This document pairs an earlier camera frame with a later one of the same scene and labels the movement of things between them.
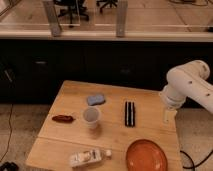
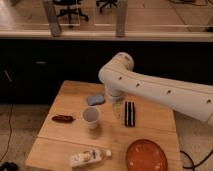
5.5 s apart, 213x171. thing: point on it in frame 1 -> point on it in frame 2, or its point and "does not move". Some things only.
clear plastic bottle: (88, 157) does not move
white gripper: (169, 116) -> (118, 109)
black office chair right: (105, 2) does not move
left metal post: (53, 18) does not move
